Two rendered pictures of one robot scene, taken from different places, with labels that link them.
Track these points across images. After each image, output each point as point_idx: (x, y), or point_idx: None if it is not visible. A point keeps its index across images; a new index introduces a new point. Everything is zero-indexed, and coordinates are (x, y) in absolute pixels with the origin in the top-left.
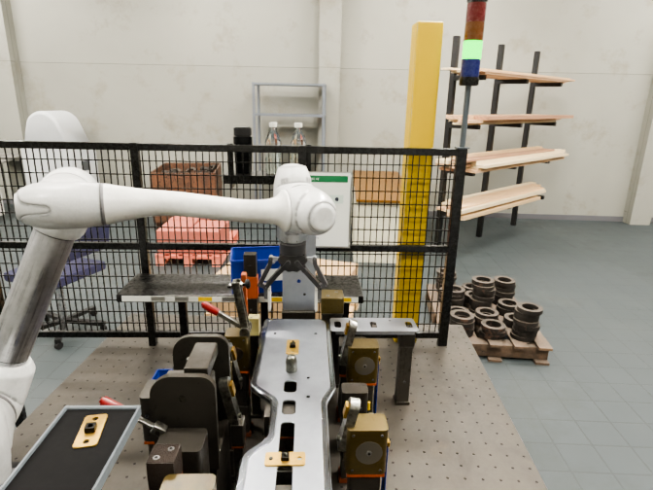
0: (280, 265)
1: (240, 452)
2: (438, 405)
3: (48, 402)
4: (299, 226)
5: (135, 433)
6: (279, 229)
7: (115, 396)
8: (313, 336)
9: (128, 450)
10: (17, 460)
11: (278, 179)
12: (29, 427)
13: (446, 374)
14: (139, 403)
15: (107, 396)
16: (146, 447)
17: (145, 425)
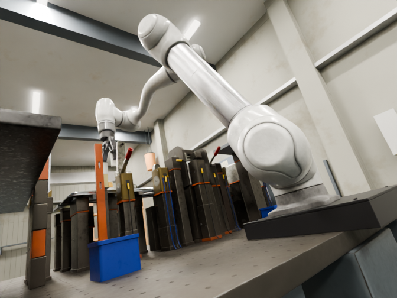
0: (107, 144)
1: None
2: None
3: (236, 278)
4: (139, 125)
5: (180, 256)
6: (113, 125)
7: (141, 281)
8: (93, 198)
9: (198, 250)
10: (291, 240)
11: (113, 103)
12: (277, 255)
13: (15, 279)
14: (139, 272)
15: (147, 281)
16: (186, 252)
17: (212, 161)
